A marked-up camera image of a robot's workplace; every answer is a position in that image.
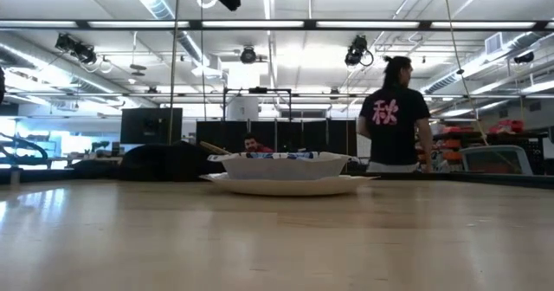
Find blue patterned white plate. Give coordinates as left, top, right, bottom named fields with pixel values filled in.
left=199, top=172, right=377, bottom=197

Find black aluminium frame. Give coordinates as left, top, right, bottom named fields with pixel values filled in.
left=0, top=18, right=554, bottom=191

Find black cloth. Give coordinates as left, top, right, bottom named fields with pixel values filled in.
left=71, top=141, right=226, bottom=183

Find blue patterned white bowl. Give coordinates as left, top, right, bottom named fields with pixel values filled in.
left=206, top=151, right=359, bottom=181

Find wooden spoon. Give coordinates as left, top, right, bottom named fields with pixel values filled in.
left=199, top=141, right=233, bottom=156

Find black partition panels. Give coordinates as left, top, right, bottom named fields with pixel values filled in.
left=196, top=118, right=358, bottom=162

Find shelf with orange bins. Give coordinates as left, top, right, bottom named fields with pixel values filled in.
left=432, top=118, right=554, bottom=173

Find grey mesh office chair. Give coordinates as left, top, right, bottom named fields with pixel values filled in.
left=459, top=144, right=534, bottom=175

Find white air vent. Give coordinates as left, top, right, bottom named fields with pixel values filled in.
left=484, top=31, right=516, bottom=56

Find white cylinder tank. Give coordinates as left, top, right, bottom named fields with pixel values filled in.
left=226, top=95, right=260, bottom=122

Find black computer monitor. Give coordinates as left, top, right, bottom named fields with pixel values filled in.
left=119, top=107, right=184, bottom=145

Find black ceiling camera with cable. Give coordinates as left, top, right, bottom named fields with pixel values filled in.
left=344, top=34, right=375, bottom=68

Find grey hanging cable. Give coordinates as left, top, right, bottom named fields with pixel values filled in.
left=167, top=0, right=181, bottom=145

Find tan hanging cable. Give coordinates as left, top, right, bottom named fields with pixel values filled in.
left=441, top=0, right=527, bottom=173

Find person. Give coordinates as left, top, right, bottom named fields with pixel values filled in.
left=242, top=133, right=274, bottom=154
left=357, top=55, right=434, bottom=174

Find thick black cable loop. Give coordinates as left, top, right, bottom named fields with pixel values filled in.
left=0, top=133, right=51, bottom=171

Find round black ceiling fixture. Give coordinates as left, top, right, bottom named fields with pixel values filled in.
left=240, top=46, right=257, bottom=65

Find black stand frame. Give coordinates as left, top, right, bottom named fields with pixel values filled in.
left=222, top=87, right=293, bottom=122

